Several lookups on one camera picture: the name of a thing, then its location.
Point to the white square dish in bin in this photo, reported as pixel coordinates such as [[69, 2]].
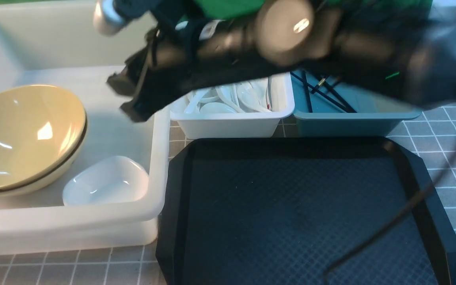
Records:
[[94, 190]]

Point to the white square dish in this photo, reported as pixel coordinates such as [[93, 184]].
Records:
[[94, 190], [114, 166]]

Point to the white spoon in bin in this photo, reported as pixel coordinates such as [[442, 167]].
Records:
[[250, 97]]

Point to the black chopstick in bin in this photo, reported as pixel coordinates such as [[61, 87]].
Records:
[[324, 91]]

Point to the teal chopstick bin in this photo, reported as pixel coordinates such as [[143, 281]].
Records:
[[376, 115]]

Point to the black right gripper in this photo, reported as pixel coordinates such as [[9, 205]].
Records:
[[167, 67]]

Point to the white spoon bin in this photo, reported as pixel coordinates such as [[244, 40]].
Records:
[[241, 125]]

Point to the black serving tray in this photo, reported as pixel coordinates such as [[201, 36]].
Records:
[[278, 211]]

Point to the large white plastic bin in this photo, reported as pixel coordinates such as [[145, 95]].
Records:
[[55, 43]]

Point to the yellow-green noodle bowl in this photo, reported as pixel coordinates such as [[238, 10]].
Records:
[[40, 127]]

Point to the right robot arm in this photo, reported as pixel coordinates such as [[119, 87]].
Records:
[[413, 62]]

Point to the yellow noodle bowl in bin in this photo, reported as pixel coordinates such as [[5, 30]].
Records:
[[54, 174]]

